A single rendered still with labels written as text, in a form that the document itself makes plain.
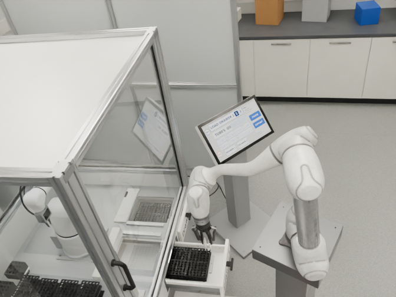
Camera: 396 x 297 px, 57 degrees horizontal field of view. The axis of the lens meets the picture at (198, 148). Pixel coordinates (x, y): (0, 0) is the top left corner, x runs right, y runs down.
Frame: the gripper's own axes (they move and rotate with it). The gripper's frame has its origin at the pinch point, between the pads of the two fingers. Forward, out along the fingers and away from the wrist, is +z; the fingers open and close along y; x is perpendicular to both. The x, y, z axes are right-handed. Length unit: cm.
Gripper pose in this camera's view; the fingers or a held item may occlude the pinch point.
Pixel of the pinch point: (207, 243)
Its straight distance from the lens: 206.3
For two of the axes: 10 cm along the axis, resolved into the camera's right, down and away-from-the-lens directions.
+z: 1.5, 7.7, 6.2
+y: 9.7, -0.1, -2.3
